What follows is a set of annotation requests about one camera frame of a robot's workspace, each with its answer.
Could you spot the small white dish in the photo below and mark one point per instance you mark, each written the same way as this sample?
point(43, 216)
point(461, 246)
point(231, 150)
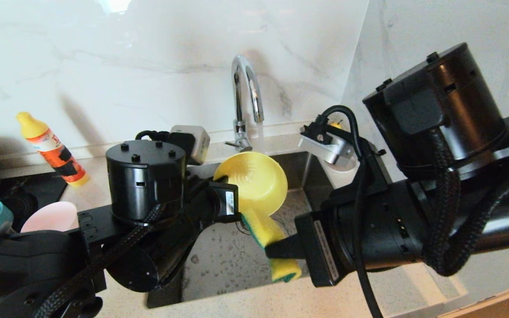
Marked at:
point(340, 164)

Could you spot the black induction cooktop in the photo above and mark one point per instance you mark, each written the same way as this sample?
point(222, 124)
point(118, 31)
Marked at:
point(38, 190)

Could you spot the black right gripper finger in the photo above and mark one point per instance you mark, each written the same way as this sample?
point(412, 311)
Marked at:
point(287, 248)

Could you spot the pink plastic bowl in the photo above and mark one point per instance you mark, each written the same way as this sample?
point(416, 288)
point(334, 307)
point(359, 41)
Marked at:
point(53, 218)

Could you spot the orange dish soap bottle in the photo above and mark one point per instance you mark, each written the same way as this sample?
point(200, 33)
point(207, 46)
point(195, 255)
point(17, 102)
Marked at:
point(55, 152)

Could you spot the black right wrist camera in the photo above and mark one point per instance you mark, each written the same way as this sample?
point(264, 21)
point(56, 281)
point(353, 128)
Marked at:
point(325, 143)

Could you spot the stainless steel sink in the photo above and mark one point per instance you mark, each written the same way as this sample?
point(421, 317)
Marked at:
point(228, 265)

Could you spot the yellow green sponge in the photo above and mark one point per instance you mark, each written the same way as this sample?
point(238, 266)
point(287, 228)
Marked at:
point(265, 229)

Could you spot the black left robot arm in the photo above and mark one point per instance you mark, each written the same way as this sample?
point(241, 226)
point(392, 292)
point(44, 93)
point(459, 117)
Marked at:
point(139, 185)

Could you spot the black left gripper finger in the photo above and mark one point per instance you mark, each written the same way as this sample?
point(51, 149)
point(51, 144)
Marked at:
point(221, 179)

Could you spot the brown wooden panel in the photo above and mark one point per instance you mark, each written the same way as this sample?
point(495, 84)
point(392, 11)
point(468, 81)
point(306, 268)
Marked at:
point(502, 304)

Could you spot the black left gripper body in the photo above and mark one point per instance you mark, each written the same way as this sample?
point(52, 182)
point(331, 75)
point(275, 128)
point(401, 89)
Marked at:
point(210, 203)

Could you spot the chrome gooseneck faucet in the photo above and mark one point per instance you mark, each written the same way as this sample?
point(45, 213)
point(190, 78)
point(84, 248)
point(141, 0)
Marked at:
point(238, 97)

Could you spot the yellow plastic bowl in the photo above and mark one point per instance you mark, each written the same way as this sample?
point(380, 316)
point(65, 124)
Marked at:
point(254, 181)

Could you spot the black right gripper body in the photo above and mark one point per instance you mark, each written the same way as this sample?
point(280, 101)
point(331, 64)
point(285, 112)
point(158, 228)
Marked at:
point(369, 229)

